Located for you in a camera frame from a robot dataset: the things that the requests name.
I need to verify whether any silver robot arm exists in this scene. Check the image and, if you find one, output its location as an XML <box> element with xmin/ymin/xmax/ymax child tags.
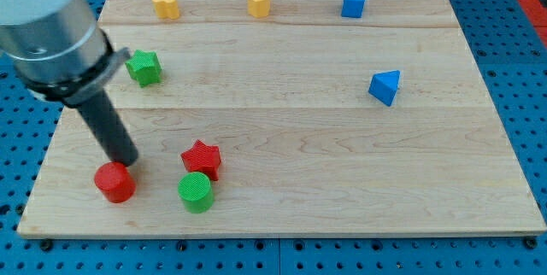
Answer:
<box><xmin>1</xmin><ymin>0</ymin><xmax>138</xmax><ymax>166</ymax></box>

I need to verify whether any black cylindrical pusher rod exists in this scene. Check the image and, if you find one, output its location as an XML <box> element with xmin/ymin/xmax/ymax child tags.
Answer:
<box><xmin>76</xmin><ymin>90</ymin><xmax>138</xmax><ymax>167</ymax></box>

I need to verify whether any red cylinder block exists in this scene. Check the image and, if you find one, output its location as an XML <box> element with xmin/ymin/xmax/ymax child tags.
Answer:
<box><xmin>94</xmin><ymin>162</ymin><xmax>136</xmax><ymax>203</ymax></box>

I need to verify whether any green star block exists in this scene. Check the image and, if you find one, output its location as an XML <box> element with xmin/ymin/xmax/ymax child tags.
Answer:
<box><xmin>125</xmin><ymin>50</ymin><xmax>162</xmax><ymax>88</ymax></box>

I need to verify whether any blue triangle block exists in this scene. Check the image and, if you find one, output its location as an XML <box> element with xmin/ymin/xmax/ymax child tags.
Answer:
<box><xmin>368</xmin><ymin>70</ymin><xmax>401</xmax><ymax>107</ymax></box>

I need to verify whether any red star block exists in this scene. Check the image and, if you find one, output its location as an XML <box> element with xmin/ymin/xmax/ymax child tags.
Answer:
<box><xmin>180</xmin><ymin>140</ymin><xmax>221</xmax><ymax>181</ymax></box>

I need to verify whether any yellow heart block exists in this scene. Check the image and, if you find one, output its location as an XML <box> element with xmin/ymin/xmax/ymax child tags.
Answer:
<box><xmin>151</xmin><ymin>0</ymin><xmax>180</xmax><ymax>20</ymax></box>

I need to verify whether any wooden board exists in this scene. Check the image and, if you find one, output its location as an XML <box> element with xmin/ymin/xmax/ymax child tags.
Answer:
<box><xmin>17</xmin><ymin>0</ymin><xmax>546</xmax><ymax>239</ymax></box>

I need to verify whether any green cylinder block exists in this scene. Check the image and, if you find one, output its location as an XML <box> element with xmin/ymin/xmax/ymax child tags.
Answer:
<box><xmin>177</xmin><ymin>172</ymin><xmax>215</xmax><ymax>214</ymax></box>

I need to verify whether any blue cube block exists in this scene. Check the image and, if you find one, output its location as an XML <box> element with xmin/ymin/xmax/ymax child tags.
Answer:
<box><xmin>341</xmin><ymin>0</ymin><xmax>366</xmax><ymax>18</ymax></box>

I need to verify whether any yellow hexagon block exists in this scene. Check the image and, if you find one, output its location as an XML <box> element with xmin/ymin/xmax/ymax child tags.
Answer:
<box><xmin>247</xmin><ymin>0</ymin><xmax>271</xmax><ymax>18</ymax></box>

